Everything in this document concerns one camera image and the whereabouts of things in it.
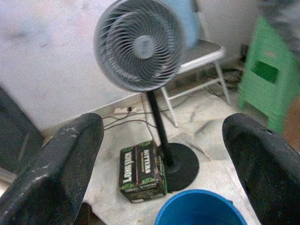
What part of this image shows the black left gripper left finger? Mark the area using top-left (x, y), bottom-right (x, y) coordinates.
top-left (0, 112), bottom-right (105, 225)

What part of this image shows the white power strip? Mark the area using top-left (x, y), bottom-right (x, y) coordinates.
top-left (113, 105), bottom-right (136, 115)

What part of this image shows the grey pedestal fan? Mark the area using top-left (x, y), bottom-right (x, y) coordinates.
top-left (93, 0), bottom-right (200, 192)

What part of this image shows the light blue cloth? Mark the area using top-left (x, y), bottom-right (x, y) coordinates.
top-left (173, 0), bottom-right (200, 51)

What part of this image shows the dark grey bulky bag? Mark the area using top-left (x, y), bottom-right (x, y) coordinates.
top-left (0, 86), bottom-right (45, 174)

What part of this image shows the thin black floor cable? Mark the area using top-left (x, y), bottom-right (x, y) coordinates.
top-left (103, 109), bottom-right (171, 141)

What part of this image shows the grey patterned cloth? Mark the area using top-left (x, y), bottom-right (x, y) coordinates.
top-left (257, 0), bottom-right (300, 47)

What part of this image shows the blue plastic bucket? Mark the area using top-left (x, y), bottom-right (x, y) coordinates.
top-left (153, 189), bottom-right (249, 225)

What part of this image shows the black green Long Jack box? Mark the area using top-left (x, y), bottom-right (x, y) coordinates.
top-left (118, 140), bottom-right (168, 204)

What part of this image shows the white metal folding chair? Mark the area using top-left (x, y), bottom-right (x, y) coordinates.
top-left (160, 0), bottom-right (232, 128)

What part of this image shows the brown wooden furniture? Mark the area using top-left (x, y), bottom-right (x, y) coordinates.
top-left (282, 98), bottom-right (300, 150)

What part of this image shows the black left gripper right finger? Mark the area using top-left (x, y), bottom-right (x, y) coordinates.
top-left (222, 113), bottom-right (300, 225)

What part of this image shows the black cable bundle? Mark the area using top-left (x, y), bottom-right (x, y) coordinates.
top-left (206, 67), bottom-right (242, 97)

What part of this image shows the green plastic stool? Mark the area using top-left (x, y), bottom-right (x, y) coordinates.
top-left (238, 15), bottom-right (300, 134)

